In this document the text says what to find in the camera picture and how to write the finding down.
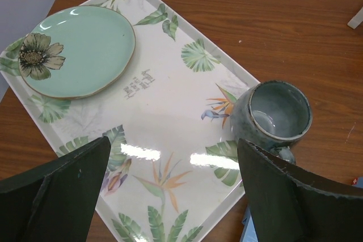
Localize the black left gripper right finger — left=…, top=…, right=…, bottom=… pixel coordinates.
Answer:
left=238, top=139, right=362, bottom=241

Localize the white metal shelf rack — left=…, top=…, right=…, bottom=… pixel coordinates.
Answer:
left=347, top=7, right=363, bottom=29

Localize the grey ceramic mug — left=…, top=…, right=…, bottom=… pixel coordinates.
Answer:
left=230, top=80, right=313, bottom=164

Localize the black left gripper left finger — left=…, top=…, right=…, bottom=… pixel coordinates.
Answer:
left=1, top=137, right=111, bottom=241

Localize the blue toothpaste box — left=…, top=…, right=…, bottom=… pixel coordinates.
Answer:
left=351, top=176, right=363, bottom=188
left=240, top=206, right=258, bottom=242

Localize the green ceramic plate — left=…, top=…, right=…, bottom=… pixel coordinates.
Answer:
left=17, top=5, right=136, bottom=99

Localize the floral leaf serving tray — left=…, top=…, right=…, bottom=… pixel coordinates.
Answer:
left=1, top=0, right=257, bottom=241

